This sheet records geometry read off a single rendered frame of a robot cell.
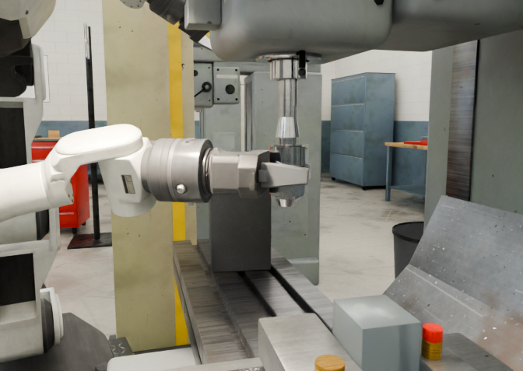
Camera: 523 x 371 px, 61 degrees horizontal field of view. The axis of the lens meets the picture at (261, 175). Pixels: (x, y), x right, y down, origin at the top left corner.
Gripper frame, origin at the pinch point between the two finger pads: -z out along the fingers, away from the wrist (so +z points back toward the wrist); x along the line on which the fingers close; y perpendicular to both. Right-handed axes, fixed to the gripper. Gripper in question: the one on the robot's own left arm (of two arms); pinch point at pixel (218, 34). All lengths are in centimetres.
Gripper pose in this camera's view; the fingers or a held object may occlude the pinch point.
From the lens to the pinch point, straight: 124.2
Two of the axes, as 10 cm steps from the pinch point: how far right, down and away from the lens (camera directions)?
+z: -7.8, -4.1, -4.7
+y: 2.0, -8.8, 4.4
